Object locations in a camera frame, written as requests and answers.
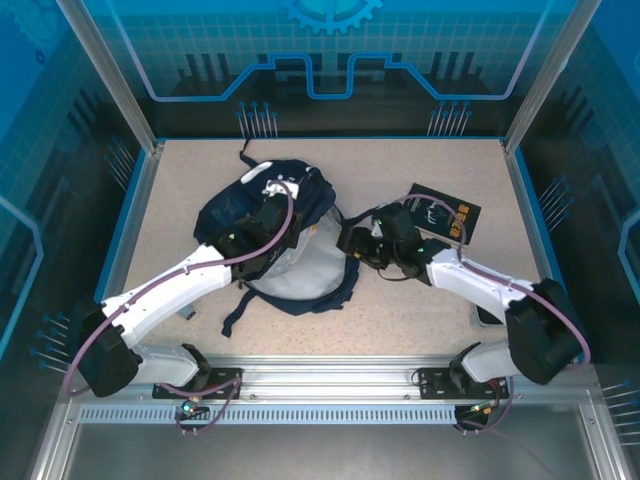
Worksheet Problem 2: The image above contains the aluminium front rail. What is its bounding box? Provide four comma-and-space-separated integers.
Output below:
59, 353, 601, 404

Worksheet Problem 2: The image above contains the black book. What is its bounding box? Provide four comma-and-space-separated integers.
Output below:
402, 182, 484, 246

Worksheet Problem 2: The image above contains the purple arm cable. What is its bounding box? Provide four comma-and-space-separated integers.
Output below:
65, 179, 296, 437
349, 197, 592, 436

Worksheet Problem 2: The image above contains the slotted grey cable duct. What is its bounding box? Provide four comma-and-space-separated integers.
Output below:
78, 405, 469, 427

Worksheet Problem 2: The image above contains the small green-lit connector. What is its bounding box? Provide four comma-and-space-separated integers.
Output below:
459, 399, 501, 417
175, 394, 209, 416

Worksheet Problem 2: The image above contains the grey metal front tray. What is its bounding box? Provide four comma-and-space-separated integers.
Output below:
29, 389, 621, 480

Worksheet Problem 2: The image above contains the navy blue student backpack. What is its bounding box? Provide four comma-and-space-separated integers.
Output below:
194, 137, 361, 340

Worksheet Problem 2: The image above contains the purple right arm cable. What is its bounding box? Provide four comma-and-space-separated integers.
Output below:
349, 197, 592, 436

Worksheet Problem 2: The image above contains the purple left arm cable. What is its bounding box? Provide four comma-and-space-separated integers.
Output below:
65, 179, 296, 437

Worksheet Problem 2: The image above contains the aluminium frame post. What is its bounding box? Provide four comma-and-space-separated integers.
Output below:
501, 0, 605, 156
53, 0, 167, 155

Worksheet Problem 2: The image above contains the aluminium side rail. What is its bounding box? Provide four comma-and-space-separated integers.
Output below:
82, 142, 166, 364

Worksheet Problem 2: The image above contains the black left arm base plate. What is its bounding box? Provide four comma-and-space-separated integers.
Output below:
152, 367, 245, 400

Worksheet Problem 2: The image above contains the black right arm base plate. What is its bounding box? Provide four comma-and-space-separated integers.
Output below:
415, 367, 511, 400

